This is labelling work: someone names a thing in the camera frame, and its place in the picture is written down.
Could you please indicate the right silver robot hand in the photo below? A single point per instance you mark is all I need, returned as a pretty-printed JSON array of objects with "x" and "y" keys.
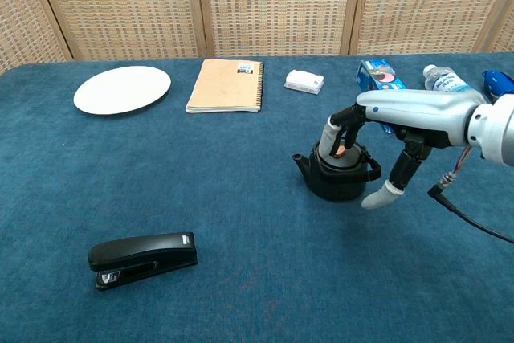
[{"x": 417, "y": 112}]

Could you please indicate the black kettle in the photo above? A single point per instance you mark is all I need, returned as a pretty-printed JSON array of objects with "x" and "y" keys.
[{"x": 335, "y": 184}]

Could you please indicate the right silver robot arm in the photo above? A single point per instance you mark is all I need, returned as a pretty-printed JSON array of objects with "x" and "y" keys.
[{"x": 496, "y": 130}]

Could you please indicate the clear plastic water bottle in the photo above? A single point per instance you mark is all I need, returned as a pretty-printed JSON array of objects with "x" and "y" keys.
[{"x": 445, "y": 80}]

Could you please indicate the blue cookie box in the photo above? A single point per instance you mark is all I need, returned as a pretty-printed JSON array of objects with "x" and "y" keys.
[{"x": 379, "y": 76}]

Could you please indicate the blue snack packet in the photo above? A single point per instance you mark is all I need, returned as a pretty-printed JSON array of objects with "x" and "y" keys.
[{"x": 500, "y": 82}]

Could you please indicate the small white tissue pack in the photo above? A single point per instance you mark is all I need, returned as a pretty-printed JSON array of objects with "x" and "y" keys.
[{"x": 303, "y": 81}]

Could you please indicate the woven wooden folding screen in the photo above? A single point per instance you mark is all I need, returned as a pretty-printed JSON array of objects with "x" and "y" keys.
[{"x": 277, "y": 1}]

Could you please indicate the tan spiral notebook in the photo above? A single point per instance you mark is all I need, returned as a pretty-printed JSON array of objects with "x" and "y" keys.
[{"x": 225, "y": 88}]

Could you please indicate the blue table cloth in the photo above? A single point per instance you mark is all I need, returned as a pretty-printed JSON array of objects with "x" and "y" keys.
[{"x": 225, "y": 206}]

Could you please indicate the white round plate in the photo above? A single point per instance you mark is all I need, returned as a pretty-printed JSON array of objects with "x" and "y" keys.
[{"x": 120, "y": 90}]

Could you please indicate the black stapler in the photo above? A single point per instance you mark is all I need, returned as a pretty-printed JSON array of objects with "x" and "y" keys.
[{"x": 140, "y": 252}]

